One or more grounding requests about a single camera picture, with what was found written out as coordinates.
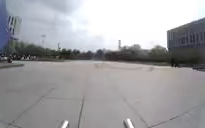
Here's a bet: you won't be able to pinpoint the row of trees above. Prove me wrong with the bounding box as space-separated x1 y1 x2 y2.
8 40 173 63

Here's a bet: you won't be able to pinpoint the distant tower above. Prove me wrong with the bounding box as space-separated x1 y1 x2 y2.
117 39 122 52

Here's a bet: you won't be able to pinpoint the grey concrete slab plaza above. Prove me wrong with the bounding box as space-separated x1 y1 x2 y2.
0 59 205 128

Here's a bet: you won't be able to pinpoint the tall floodlight pole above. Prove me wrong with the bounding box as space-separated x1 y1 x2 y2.
40 33 47 48

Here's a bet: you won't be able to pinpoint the robot's own part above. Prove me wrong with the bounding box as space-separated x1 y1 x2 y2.
60 120 70 128
124 118 135 128

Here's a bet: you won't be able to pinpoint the group of people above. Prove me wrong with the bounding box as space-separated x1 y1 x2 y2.
170 57 180 68

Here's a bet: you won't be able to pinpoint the row of parked bicycles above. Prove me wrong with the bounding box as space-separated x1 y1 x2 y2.
0 53 39 64

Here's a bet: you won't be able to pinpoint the grey glass-fronted building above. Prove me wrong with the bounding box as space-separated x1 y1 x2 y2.
166 14 205 66

